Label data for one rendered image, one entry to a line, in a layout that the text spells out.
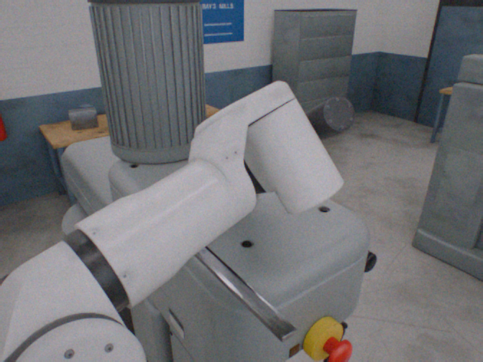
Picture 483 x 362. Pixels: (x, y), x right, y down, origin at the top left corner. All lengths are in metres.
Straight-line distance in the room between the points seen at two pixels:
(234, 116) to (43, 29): 4.45
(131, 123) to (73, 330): 0.52
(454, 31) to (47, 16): 6.07
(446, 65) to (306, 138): 7.21
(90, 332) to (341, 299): 0.39
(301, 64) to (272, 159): 5.34
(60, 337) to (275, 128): 0.23
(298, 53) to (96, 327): 5.47
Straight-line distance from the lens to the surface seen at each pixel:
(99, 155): 1.16
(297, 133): 0.35
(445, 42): 7.54
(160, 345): 0.89
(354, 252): 0.52
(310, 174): 0.35
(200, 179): 0.29
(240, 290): 0.41
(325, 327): 0.53
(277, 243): 0.49
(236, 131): 0.31
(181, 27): 0.68
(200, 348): 0.62
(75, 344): 0.23
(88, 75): 4.86
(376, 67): 8.31
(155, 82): 0.67
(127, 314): 1.17
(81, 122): 4.38
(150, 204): 0.27
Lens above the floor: 2.18
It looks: 27 degrees down
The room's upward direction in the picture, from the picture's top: straight up
